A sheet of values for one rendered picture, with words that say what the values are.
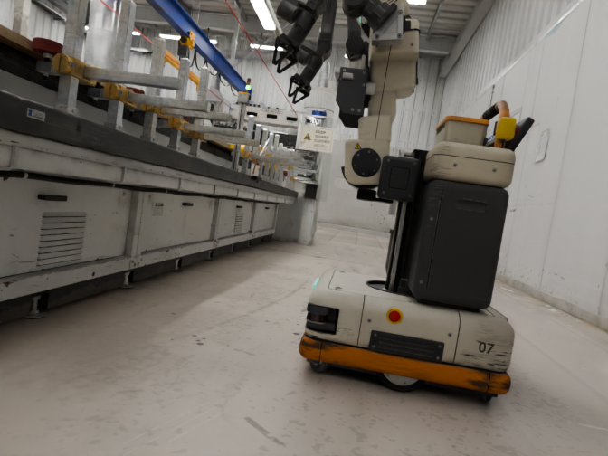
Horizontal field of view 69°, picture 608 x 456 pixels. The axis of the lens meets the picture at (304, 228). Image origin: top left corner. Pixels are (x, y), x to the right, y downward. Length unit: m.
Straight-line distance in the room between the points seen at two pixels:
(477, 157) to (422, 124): 11.18
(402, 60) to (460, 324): 0.93
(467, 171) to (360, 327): 0.59
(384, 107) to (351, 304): 0.72
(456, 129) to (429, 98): 11.16
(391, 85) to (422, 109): 11.04
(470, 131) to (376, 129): 0.32
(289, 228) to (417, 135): 7.09
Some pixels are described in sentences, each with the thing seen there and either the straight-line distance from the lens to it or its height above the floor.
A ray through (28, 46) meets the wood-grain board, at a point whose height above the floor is 0.88.
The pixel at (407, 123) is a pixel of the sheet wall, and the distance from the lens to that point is 12.59.
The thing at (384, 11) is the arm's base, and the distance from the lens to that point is 1.57.
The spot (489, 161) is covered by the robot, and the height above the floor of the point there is 0.76.
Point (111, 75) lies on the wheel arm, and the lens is 1.45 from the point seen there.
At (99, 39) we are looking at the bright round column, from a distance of 7.50.
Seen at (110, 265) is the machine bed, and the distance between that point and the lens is 2.19.
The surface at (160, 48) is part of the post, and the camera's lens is 1.93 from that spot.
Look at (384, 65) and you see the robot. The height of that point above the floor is 1.08.
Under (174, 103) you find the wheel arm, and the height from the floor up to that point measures 0.82.
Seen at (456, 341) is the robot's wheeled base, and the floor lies 0.20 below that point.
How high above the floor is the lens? 0.55
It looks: 3 degrees down
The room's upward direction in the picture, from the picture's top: 8 degrees clockwise
